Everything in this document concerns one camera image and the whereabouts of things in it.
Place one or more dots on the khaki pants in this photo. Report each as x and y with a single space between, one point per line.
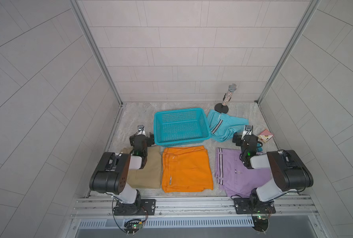
151 175

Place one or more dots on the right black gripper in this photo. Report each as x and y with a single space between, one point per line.
236 138

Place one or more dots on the teal plastic basket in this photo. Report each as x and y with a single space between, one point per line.
181 127

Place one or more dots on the aluminium front rail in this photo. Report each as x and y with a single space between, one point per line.
208 206

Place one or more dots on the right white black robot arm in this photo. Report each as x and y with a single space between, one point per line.
285 170

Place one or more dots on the small pink house box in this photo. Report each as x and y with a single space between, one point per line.
265 136

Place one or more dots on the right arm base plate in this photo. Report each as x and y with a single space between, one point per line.
247 206

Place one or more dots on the left green circuit board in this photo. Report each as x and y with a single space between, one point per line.
133 226

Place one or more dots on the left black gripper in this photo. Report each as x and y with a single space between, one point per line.
149 139

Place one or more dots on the glitter microphone on stand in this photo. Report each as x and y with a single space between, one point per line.
223 106

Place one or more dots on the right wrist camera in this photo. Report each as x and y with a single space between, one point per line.
248 129

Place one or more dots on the purple pants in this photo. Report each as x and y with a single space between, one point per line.
234 178

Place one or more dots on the right circuit board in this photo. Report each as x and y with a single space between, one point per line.
261 224

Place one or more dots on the teal pants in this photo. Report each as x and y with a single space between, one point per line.
223 126

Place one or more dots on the orange pants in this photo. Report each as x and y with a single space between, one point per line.
186 169

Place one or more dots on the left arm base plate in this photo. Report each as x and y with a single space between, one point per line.
144 207

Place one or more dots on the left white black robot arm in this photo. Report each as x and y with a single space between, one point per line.
111 172

